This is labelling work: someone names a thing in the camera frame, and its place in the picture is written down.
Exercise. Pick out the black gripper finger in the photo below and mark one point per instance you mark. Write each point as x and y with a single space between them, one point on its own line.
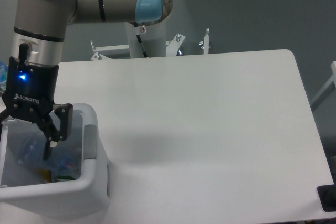
52 133
4 115

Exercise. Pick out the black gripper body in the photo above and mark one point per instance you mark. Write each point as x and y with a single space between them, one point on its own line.
29 87

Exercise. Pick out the crushed clear plastic bottle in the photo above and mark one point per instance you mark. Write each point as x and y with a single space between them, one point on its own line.
61 160

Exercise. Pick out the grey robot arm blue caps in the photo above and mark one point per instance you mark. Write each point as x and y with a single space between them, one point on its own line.
38 38

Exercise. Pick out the colourful trash inside can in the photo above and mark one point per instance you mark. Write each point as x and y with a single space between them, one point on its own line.
49 176

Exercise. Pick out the white plastic trash can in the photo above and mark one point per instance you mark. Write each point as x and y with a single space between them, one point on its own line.
25 189

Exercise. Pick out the blue labelled water bottle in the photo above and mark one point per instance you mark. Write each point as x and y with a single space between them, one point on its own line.
3 75

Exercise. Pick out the black clamp at table edge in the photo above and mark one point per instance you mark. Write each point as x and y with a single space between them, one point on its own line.
327 197

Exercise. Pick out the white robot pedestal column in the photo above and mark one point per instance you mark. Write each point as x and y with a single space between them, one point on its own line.
148 39

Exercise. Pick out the white pedestal base frame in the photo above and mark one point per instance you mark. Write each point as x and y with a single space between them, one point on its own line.
99 53

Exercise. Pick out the white frame at right edge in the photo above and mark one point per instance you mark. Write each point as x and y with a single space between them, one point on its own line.
324 91

